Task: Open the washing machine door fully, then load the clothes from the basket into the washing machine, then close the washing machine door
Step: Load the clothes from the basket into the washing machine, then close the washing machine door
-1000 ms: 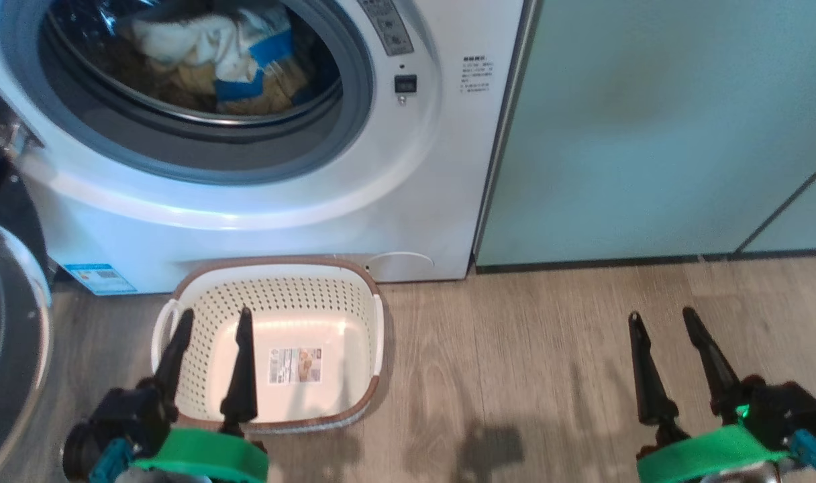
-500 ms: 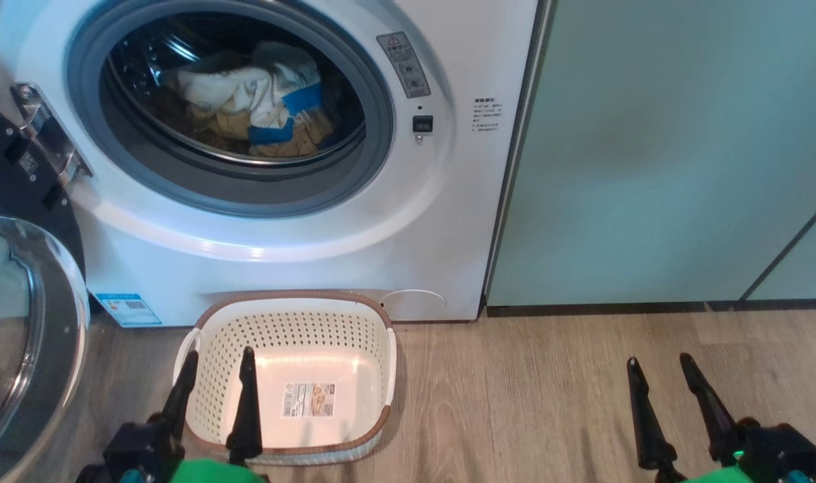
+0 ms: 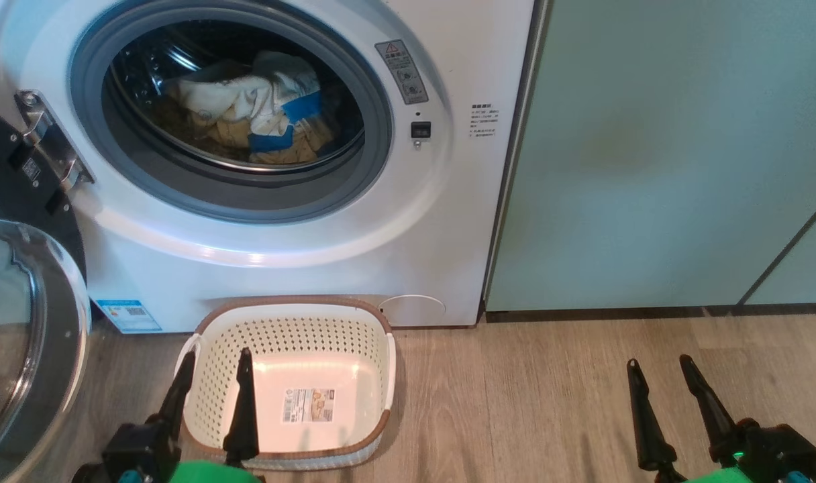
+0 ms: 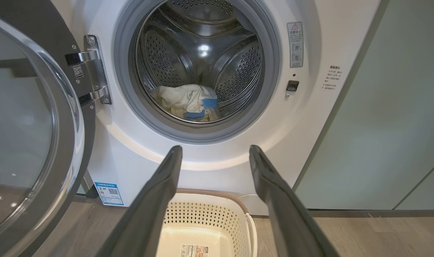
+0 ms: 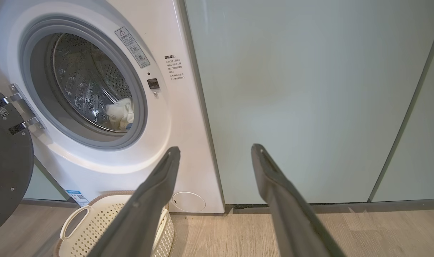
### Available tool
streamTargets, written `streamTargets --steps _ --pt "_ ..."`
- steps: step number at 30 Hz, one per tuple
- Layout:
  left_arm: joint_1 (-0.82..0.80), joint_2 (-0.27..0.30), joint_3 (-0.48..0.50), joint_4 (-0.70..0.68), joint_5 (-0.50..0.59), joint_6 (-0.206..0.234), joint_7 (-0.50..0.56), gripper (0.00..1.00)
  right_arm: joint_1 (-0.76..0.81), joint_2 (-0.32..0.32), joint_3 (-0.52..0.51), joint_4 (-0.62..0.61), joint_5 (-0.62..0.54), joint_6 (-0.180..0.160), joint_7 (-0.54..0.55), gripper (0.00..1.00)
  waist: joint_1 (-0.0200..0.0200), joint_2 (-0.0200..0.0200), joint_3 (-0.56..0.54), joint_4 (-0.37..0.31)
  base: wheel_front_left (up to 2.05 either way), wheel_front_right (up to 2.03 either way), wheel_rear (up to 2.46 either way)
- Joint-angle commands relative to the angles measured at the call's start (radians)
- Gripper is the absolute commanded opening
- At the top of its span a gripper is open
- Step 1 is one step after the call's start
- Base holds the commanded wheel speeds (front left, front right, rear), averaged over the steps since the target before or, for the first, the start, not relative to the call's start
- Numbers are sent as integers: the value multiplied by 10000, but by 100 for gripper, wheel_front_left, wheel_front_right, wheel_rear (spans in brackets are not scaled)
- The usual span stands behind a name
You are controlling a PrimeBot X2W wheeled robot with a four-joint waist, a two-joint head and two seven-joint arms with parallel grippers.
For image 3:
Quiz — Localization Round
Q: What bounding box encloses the white front-load washing machine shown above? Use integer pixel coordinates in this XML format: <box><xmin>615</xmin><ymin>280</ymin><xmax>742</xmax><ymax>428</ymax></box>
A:
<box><xmin>0</xmin><ymin>0</ymin><xmax>536</xmax><ymax>334</ymax></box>

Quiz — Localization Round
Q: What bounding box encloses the mustard yellow garment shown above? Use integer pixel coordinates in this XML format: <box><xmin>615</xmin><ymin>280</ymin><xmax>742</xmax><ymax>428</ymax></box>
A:
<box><xmin>146</xmin><ymin>101</ymin><xmax>335</xmax><ymax>165</ymax></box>

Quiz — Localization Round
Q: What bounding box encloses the dark round washer door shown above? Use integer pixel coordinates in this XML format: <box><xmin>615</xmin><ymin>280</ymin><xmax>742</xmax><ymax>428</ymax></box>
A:
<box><xmin>0</xmin><ymin>101</ymin><xmax>92</xmax><ymax>483</ymax></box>

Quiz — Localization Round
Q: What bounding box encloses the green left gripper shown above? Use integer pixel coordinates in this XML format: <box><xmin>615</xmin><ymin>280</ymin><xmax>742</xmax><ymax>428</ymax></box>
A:
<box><xmin>156</xmin><ymin>347</ymin><xmax>264</xmax><ymax>483</ymax></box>

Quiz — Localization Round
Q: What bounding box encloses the blue energy label sticker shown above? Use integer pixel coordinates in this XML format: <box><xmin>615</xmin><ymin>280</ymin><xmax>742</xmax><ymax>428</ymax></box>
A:
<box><xmin>96</xmin><ymin>299</ymin><xmax>162</xmax><ymax>334</ymax></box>

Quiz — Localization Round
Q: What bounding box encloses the pale green cabinet door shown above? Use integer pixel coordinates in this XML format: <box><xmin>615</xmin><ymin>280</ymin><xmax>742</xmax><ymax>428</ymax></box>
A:
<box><xmin>485</xmin><ymin>0</ymin><xmax>816</xmax><ymax>313</ymax></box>

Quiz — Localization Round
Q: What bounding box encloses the grey warning sticker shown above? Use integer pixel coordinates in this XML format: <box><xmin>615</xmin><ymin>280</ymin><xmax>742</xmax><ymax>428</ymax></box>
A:
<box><xmin>374</xmin><ymin>39</ymin><xmax>429</xmax><ymax>105</ymax></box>

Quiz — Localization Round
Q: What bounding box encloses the basket product label sticker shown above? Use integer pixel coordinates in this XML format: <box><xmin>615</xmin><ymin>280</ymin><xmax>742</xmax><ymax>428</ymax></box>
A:
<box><xmin>282</xmin><ymin>388</ymin><xmax>335</xmax><ymax>423</ymax></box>

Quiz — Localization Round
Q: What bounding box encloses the white perforated laundry basket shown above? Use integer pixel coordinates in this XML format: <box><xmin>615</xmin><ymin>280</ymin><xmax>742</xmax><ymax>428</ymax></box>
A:
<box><xmin>174</xmin><ymin>295</ymin><xmax>397</xmax><ymax>470</ymax></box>

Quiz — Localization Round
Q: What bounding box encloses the metal door hinge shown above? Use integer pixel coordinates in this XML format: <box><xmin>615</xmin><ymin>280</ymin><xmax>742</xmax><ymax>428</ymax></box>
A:
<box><xmin>15</xmin><ymin>91</ymin><xmax>95</xmax><ymax>192</ymax></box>

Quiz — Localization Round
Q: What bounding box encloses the cream and blue garment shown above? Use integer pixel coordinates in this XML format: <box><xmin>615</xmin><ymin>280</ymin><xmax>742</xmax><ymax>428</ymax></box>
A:
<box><xmin>166</xmin><ymin>50</ymin><xmax>323</xmax><ymax>135</ymax></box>
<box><xmin>247</xmin><ymin>101</ymin><xmax>296</xmax><ymax>154</ymax></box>

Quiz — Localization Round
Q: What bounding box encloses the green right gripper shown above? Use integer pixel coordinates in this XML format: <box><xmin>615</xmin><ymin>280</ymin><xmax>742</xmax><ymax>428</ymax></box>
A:
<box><xmin>626</xmin><ymin>354</ymin><xmax>758</xmax><ymax>483</ymax></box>

